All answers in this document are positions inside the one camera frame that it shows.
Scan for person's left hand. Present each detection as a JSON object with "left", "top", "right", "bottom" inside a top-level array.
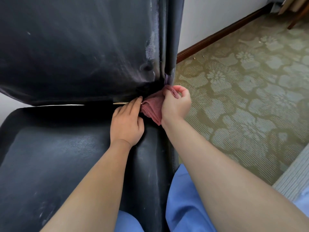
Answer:
[{"left": 110, "top": 96, "right": 145, "bottom": 148}]

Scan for dark wooden baseboard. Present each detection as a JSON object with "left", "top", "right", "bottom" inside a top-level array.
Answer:
[{"left": 176, "top": 3, "right": 273, "bottom": 64}]

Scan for person's left forearm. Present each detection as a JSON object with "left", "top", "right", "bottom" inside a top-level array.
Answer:
[{"left": 41, "top": 140, "right": 132, "bottom": 232}]

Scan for blue trousers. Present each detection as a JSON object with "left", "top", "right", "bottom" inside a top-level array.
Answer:
[{"left": 115, "top": 164, "right": 218, "bottom": 232}]

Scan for person's right forearm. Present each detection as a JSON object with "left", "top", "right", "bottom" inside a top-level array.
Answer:
[{"left": 162, "top": 121, "right": 309, "bottom": 232}]

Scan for grey curtain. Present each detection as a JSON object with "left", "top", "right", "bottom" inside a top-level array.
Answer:
[{"left": 269, "top": 0, "right": 288, "bottom": 12}]

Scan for pink cleaning cloth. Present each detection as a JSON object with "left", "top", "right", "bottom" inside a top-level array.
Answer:
[{"left": 140, "top": 85, "right": 180, "bottom": 126}]

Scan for wooden furniture leg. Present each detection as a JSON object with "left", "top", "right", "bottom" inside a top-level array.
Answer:
[{"left": 287, "top": 2, "right": 309, "bottom": 30}]

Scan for brown curtain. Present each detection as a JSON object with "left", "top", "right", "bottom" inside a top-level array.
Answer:
[{"left": 277, "top": 0, "right": 309, "bottom": 15}]

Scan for person's right hand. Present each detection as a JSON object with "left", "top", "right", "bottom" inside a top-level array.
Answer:
[{"left": 161, "top": 85, "right": 192, "bottom": 130}]

